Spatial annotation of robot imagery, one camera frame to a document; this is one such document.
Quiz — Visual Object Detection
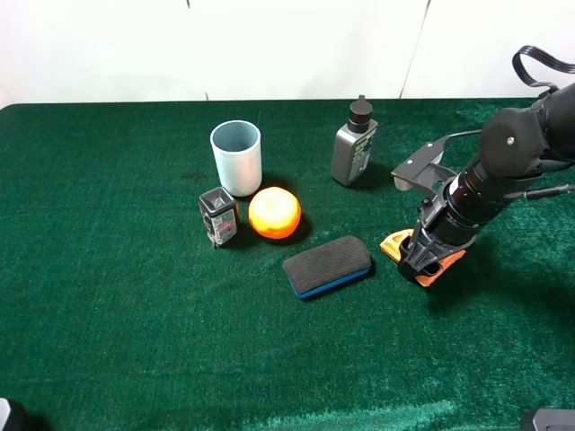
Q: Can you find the orange waffle piece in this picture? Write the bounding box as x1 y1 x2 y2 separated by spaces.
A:
380 229 466 287

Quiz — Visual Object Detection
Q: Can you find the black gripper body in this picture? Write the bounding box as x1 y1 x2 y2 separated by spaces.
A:
396 172 484 282

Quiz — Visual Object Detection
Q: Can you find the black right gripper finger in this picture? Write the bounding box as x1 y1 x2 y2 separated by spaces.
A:
415 262 443 283

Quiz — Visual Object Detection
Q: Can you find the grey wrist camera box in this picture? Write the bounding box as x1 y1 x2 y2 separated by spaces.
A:
392 136 456 199

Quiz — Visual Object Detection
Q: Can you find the black and blue eraser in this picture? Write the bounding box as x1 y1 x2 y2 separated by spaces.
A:
282 235 372 300

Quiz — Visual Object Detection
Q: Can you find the light blue cylindrical cup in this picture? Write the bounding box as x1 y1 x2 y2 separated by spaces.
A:
210 120 262 198

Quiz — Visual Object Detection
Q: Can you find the black flat ribbon cable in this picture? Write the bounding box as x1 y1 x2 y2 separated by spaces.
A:
512 44 575 93

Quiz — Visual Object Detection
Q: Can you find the orange fruit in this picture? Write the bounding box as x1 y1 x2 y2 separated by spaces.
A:
248 187 302 240

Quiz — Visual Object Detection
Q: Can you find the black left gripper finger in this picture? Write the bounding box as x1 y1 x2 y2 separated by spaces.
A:
401 242 415 262

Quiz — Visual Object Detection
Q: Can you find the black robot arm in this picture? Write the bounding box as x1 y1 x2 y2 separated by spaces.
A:
388 85 574 286

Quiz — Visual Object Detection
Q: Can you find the small black ink cartridge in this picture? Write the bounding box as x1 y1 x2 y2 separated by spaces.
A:
198 186 239 248

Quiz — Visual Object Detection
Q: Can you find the grey bottle with black cap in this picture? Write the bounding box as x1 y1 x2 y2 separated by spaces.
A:
331 94 378 187

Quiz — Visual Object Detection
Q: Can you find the green velvet table cloth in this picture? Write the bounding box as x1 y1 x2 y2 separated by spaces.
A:
1 100 574 430

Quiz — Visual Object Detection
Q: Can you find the grey object bottom right corner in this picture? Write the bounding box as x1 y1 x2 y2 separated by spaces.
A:
519 409 575 431

